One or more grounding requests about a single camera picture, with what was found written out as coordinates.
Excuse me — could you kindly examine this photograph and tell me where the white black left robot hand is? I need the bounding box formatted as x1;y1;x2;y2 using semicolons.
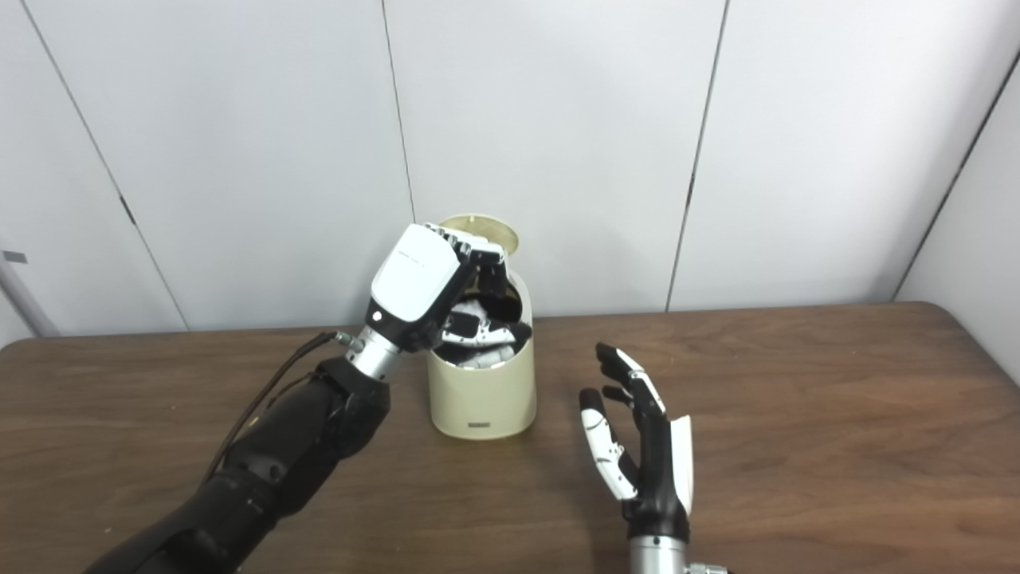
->
368;223;533;353

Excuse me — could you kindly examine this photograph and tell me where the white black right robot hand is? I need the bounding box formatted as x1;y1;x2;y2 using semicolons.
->
579;343;694;543

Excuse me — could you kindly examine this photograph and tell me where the cream round bin lid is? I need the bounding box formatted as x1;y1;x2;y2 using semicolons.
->
437;214;520;254

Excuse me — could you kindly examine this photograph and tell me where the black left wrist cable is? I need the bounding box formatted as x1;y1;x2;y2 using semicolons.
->
203;331;351;487

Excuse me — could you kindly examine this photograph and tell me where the cream-colored round bin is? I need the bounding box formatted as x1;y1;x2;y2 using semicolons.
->
426;214;536;440

